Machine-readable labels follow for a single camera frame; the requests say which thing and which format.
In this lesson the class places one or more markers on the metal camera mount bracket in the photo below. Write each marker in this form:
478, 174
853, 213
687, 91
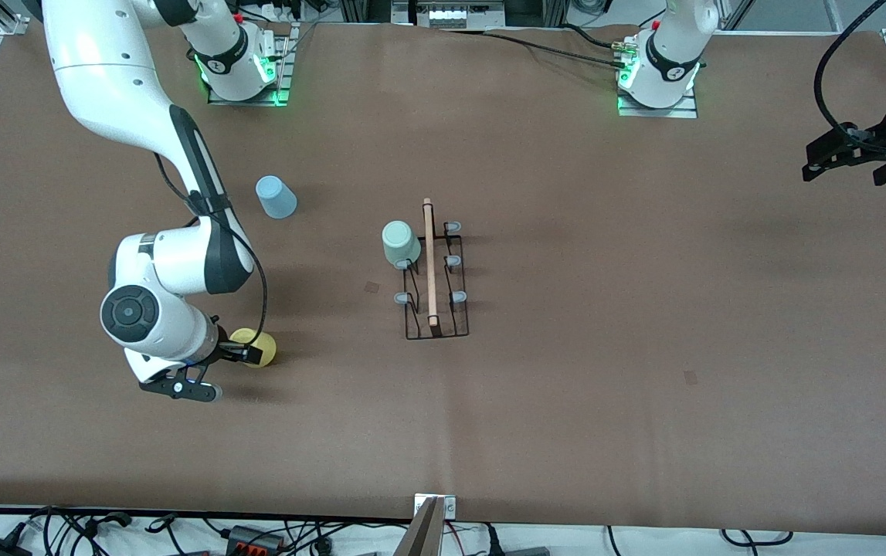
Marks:
426, 529

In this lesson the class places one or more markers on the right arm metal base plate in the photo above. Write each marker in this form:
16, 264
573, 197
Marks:
288, 69

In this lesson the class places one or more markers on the black power adapter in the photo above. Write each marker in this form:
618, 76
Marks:
2, 548

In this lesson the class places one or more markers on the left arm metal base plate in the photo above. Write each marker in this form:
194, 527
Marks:
686, 112

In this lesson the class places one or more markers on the black orange connector block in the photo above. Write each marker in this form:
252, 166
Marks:
255, 539

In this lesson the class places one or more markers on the brown table mat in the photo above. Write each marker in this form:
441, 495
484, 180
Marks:
566, 425

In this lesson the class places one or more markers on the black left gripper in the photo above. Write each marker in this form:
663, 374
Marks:
864, 146

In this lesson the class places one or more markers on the white power strip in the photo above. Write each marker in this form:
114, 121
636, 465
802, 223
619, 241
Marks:
280, 11

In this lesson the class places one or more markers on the silver device with white slots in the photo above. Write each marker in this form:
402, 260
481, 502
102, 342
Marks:
454, 14

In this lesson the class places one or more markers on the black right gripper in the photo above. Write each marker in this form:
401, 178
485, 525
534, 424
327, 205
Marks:
226, 352

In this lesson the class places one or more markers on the yellow plastic cup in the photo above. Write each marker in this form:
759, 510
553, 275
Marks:
266, 344

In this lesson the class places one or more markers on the pale green plastic cup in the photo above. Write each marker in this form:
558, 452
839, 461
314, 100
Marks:
402, 245

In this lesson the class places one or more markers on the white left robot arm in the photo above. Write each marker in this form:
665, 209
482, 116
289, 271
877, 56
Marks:
667, 54

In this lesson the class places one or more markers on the light blue plastic cup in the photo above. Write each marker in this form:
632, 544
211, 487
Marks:
278, 199

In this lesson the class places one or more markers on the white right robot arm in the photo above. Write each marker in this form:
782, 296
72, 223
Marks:
103, 77

